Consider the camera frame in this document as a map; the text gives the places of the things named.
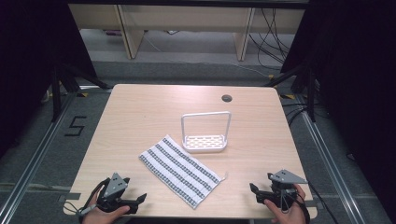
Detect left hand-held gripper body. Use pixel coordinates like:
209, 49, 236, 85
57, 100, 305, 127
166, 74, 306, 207
96, 172, 139, 216

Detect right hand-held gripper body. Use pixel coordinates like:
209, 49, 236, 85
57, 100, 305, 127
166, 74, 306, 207
257, 169, 309, 213

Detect person's right hand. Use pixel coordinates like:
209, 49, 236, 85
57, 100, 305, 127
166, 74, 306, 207
263, 184, 307, 224

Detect person's left hand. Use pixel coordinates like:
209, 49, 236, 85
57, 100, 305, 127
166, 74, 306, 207
81, 194, 131, 224

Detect striped white grey dish towel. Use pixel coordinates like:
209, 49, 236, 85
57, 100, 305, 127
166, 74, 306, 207
138, 133, 229, 210

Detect white towel rack with tray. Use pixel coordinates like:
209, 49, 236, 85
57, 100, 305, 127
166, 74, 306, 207
180, 110, 233, 154

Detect black metal stand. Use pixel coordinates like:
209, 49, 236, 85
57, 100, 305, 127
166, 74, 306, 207
264, 64, 318, 123
50, 63, 110, 123

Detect black curtain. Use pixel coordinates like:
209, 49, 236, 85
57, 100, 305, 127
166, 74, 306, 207
0, 0, 98, 158
279, 0, 396, 216

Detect black gripper strap cable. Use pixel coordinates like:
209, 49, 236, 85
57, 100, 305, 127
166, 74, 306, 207
78, 177, 112, 223

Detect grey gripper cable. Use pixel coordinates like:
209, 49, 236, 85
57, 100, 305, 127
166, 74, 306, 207
64, 201, 98, 217

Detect aluminium floor rail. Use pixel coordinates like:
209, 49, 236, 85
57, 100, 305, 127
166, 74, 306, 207
297, 92, 370, 224
0, 88, 80, 224

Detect bundle of black cables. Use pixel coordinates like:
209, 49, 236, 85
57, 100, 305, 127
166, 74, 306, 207
247, 7, 295, 69

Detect beige wooden desk frame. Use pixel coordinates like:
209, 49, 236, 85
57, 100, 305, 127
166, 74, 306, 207
68, 3, 306, 62

